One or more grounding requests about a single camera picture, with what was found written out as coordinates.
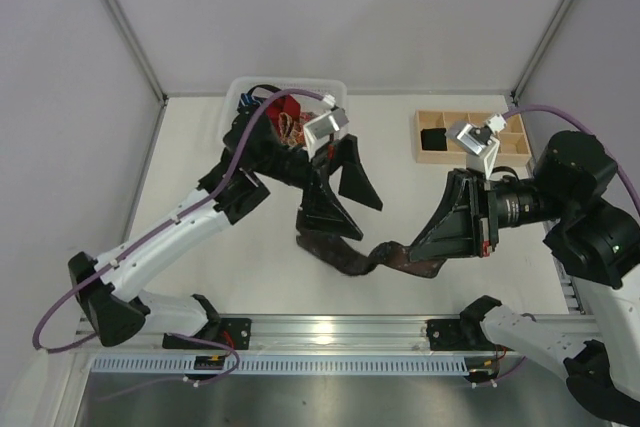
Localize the colourful patterned tie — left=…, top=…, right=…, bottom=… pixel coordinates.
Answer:
left=278, top=112, right=315, bottom=147

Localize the wooden compartment box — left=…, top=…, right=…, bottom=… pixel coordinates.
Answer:
left=414, top=110, right=532, bottom=168

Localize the purple cable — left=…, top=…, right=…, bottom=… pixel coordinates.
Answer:
left=32, top=88, right=336, bottom=398
left=469, top=104, right=640, bottom=388

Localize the brown floral tie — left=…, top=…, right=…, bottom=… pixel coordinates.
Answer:
left=296, top=231, right=446, bottom=279

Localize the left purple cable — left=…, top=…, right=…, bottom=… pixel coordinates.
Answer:
left=32, top=88, right=336, bottom=398

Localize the red tie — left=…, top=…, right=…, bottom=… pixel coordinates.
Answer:
left=265, top=95, right=301, bottom=128

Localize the rolled black tie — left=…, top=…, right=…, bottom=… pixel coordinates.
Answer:
left=420, top=127, right=447, bottom=152

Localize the aluminium mounting rail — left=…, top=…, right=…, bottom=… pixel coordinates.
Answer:
left=69, top=311, right=616, bottom=353

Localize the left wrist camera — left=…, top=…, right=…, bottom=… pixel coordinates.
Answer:
left=303, top=107, right=349, bottom=159

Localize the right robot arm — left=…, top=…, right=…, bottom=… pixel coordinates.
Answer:
left=407, top=131, right=639, bottom=426

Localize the white plastic basket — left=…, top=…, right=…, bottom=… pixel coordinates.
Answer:
left=217, top=76, right=348, bottom=145

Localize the blue striped tie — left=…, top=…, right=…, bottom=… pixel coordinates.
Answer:
left=236, top=85, right=273, bottom=113

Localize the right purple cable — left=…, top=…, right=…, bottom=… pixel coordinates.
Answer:
left=469, top=104, right=640, bottom=388

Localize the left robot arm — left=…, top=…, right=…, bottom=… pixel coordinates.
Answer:
left=68, top=108, right=383, bottom=348

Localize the white slotted cable duct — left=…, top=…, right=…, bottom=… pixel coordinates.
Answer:
left=91, top=354, right=469, bottom=377

